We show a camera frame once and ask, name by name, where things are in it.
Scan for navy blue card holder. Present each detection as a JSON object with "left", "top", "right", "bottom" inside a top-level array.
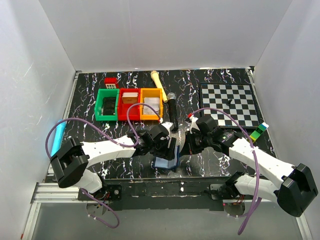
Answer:
[{"left": 152, "top": 145, "right": 180, "bottom": 170}]

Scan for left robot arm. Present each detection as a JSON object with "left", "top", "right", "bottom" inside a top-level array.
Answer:
[{"left": 50, "top": 122, "right": 179, "bottom": 193}]

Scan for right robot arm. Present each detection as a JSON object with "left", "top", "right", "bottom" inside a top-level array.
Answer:
[{"left": 180, "top": 115, "right": 319, "bottom": 217}]

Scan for white cards in yellow bin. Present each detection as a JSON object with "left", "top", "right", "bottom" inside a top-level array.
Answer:
[{"left": 142, "top": 97, "right": 160, "bottom": 115}]

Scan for orange cards in red bin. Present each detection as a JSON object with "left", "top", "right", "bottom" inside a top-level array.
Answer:
[{"left": 121, "top": 92, "right": 139, "bottom": 104}]

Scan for red plastic bin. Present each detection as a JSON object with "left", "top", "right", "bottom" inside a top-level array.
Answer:
[{"left": 117, "top": 88, "right": 141, "bottom": 121}]

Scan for black white chessboard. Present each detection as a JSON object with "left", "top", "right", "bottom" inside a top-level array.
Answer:
[{"left": 199, "top": 83, "right": 261, "bottom": 129}]

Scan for black microphone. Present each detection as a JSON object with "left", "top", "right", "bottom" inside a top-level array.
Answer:
[{"left": 167, "top": 92, "right": 179, "bottom": 133}]

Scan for yellow green brick stack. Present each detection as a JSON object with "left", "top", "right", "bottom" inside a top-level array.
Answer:
[{"left": 249, "top": 122, "right": 269, "bottom": 143}]

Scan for yellow plastic bin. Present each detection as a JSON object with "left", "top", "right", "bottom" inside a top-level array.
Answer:
[{"left": 139, "top": 88, "right": 164, "bottom": 121}]

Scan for green plastic bin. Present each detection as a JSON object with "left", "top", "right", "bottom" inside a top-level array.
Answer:
[{"left": 94, "top": 88, "right": 120, "bottom": 122}]

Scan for black object in green bin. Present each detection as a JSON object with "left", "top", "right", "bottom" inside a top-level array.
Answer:
[{"left": 101, "top": 97, "right": 117, "bottom": 116}]

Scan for beige wooden microphone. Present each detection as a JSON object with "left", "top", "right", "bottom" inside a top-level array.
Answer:
[{"left": 150, "top": 70, "right": 168, "bottom": 103}]

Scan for light blue toy microphone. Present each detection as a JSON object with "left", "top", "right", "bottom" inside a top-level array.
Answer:
[{"left": 50, "top": 122, "right": 66, "bottom": 157}]

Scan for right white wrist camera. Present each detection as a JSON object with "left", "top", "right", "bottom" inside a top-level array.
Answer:
[{"left": 185, "top": 115, "right": 200, "bottom": 134}]

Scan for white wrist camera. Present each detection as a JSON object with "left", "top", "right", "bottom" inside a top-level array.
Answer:
[
  {"left": 161, "top": 121, "right": 174, "bottom": 133},
  {"left": 185, "top": 115, "right": 200, "bottom": 134}
]

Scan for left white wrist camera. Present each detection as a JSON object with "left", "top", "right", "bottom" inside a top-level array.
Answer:
[{"left": 161, "top": 121, "right": 174, "bottom": 133}]

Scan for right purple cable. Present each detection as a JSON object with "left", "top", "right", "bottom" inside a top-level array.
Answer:
[{"left": 187, "top": 107, "right": 262, "bottom": 235}]

